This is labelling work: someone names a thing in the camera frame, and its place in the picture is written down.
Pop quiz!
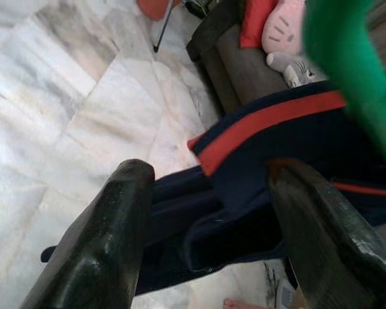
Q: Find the green plastic hanger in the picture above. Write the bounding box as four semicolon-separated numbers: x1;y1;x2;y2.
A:
304;0;386;164

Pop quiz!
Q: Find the grey Totoro plush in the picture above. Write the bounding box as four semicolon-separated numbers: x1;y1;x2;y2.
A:
265;51;329;88

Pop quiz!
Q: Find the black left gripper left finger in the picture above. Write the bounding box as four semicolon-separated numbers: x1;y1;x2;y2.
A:
19;158;156;309

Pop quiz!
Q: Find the pink cat face pillow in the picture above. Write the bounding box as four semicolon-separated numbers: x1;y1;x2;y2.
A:
261;0;307;55

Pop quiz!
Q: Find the navy shirt red trim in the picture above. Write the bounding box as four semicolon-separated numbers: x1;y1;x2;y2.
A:
40;82;386;295

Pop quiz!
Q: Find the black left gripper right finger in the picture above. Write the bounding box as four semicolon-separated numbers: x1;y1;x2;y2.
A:
266;159;386;309

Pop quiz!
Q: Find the white remote control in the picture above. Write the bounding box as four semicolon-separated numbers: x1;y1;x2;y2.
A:
275;278;299;309

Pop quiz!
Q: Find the grey fabric sofa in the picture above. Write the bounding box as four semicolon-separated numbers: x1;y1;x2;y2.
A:
185;0;386;115

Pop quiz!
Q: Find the red cushion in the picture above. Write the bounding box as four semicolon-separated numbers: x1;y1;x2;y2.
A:
239;0;279;49

